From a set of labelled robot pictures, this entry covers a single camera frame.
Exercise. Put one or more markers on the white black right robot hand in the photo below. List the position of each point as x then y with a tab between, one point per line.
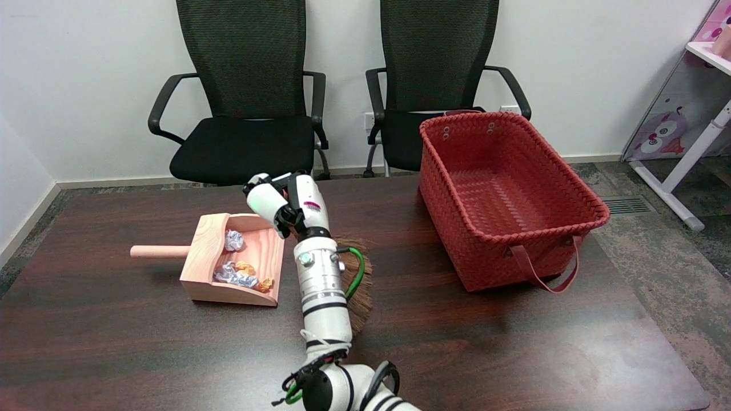
305	200

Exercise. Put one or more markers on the orange paper ball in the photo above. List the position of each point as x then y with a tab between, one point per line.
244	267
264	283

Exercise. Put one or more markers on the large white paper ball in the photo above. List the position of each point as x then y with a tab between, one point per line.
245	279

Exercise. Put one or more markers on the brown straw hand broom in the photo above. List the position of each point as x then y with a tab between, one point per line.
361	311

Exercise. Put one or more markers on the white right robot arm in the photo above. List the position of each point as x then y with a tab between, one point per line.
322	297

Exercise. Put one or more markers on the wooden dustpan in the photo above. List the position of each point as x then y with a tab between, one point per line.
260	251

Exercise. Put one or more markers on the black mesh office chair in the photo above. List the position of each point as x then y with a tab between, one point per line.
245	148
434	57

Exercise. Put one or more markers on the red woven basket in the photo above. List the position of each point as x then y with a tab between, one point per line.
457	228

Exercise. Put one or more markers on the grey floor vent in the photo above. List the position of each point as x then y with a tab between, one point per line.
628	205

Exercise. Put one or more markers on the pink owl print shelf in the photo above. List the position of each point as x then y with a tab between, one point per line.
668	131

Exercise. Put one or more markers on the pink cylindrical container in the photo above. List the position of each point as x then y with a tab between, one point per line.
722	43

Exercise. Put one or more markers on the white wall socket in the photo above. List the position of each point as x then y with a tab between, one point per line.
369	122
508	108

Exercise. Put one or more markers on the white desk leg frame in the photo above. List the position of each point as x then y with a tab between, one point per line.
694	154

